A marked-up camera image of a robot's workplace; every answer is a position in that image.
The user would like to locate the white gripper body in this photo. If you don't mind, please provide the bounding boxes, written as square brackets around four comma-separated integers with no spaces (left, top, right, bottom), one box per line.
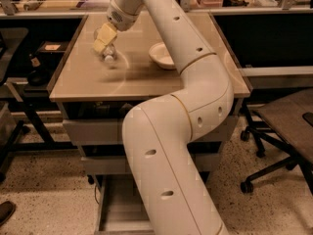
[107,0,144,31]

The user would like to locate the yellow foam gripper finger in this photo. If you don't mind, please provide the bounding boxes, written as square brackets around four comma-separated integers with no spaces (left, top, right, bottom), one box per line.
[93,39,107,54]
[96,23,117,46]

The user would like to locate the clear plastic water bottle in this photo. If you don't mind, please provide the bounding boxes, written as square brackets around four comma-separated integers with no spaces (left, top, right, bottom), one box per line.
[93,27,117,65]

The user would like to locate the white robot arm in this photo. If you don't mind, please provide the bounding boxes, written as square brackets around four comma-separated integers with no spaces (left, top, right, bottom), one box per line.
[94,0,234,235]

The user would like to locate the grey drawer cabinet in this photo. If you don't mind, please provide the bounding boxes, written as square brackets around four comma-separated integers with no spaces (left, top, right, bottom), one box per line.
[46,12,252,235]

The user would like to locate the dark bottle under desk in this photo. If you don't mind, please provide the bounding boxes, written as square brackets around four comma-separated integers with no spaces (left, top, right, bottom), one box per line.
[27,54,50,86]

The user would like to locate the grey top drawer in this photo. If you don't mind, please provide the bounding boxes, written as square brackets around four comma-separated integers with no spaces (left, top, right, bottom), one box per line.
[63,116,238,146]

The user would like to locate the grey middle drawer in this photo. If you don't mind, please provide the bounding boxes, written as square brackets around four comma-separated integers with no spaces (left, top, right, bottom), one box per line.
[81,154,220,175]

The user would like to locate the open grey bottom drawer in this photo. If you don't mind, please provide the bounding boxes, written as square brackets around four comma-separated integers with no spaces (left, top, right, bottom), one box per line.
[94,174,155,235]

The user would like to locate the white paper bowl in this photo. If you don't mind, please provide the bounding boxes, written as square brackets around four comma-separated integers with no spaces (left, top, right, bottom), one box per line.
[149,42,175,71]

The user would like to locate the black box with label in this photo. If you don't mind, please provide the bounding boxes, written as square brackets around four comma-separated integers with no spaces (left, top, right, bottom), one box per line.
[37,41,68,53]

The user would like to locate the dark shoe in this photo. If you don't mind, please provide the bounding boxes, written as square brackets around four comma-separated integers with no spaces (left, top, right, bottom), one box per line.
[0,201,16,226]

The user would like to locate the black office chair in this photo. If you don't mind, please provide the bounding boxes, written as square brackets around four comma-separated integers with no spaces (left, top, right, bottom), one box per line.
[240,88,313,193]

